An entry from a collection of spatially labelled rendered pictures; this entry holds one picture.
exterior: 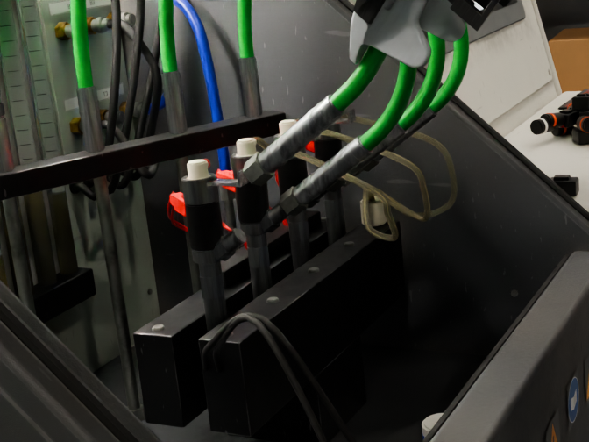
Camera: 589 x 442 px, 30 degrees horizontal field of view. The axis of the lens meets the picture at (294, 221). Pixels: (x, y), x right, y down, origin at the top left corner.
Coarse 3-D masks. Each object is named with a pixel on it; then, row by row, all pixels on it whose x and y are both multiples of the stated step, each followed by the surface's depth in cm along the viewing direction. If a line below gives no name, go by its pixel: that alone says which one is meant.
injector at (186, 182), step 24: (192, 192) 86; (216, 192) 87; (192, 216) 87; (216, 216) 87; (192, 240) 88; (216, 240) 88; (240, 240) 87; (216, 264) 89; (216, 288) 89; (216, 312) 89
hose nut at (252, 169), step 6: (252, 156) 84; (258, 156) 84; (246, 162) 85; (252, 162) 84; (258, 162) 84; (246, 168) 84; (252, 168) 84; (258, 168) 83; (246, 174) 84; (252, 174) 84; (258, 174) 84; (264, 174) 83; (270, 174) 84; (252, 180) 84; (258, 180) 84; (264, 180) 84
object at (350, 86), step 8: (368, 48) 77; (368, 56) 77; (376, 56) 77; (384, 56) 77; (360, 64) 78; (368, 64) 77; (376, 64) 77; (360, 72) 78; (368, 72) 78; (376, 72) 78; (352, 80) 78; (360, 80) 78; (368, 80) 78; (344, 88) 79; (352, 88) 78; (360, 88) 78; (336, 96) 79; (344, 96) 79; (352, 96) 79; (0, 104) 94; (336, 104) 79; (344, 104) 79; (0, 112) 95
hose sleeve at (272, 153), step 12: (312, 108) 81; (324, 108) 80; (336, 108) 79; (300, 120) 81; (312, 120) 80; (324, 120) 80; (336, 120) 80; (288, 132) 82; (300, 132) 81; (312, 132) 81; (276, 144) 82; (288, 144) 82; (300, 144) 82; (264, 156) 83; (276, 156) 83; (288, 156) 82; (264, 168) 83; (276, 168) 84
